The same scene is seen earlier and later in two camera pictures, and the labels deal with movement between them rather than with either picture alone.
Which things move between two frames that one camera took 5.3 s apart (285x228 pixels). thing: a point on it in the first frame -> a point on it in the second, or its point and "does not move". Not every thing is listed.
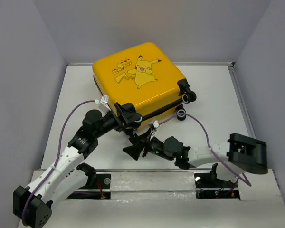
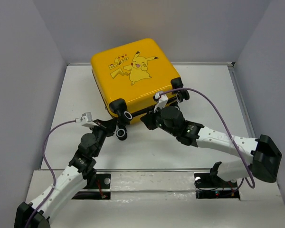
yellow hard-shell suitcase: (141, 75) does not move
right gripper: (134, 150) -> (149, 118)
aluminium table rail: (232, 70) does not move
